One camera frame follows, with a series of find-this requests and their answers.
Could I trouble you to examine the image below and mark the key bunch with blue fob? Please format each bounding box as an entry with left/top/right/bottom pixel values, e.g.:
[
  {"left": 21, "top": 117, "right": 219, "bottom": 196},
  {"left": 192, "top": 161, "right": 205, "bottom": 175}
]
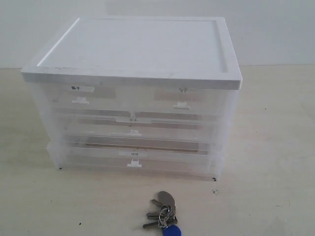
[{"left": 142, "top": 191, "right": 182, "bottom": 236}]

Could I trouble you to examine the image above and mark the clear bottom drawer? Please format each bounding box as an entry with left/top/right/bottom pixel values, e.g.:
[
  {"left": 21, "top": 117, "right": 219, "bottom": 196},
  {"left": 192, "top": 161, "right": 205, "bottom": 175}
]
[{"left": 47, "top": 142, "right": 223, "bottom": 181}]

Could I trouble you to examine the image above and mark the white plastic drawer cabinet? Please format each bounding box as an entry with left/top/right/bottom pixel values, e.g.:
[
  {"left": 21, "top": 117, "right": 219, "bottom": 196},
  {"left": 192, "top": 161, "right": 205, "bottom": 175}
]
[{"left": 21, "top": 16, "right": 244, "bottom": 182}]

